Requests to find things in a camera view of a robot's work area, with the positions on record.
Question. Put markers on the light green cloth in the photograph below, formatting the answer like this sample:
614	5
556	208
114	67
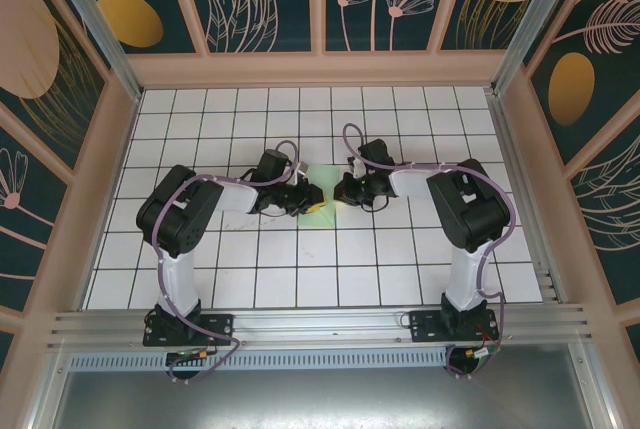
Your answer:
317	221

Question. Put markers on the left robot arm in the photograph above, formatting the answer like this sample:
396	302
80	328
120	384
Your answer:
175	279

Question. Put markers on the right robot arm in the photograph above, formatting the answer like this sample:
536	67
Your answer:
465	279

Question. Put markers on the grey metal sheet panel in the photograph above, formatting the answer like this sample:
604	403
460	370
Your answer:
320	399

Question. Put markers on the long aluminium mounting rail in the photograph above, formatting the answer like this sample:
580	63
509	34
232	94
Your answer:
320	324

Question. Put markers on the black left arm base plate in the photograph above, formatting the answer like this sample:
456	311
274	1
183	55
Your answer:
220	326

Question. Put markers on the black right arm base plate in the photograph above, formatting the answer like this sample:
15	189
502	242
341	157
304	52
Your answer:
425	329

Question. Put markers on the aluminium side rail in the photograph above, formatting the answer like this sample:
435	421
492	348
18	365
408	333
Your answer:
525	199

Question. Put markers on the aluminium corner post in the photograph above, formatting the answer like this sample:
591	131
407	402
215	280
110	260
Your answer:
530	24
100	34

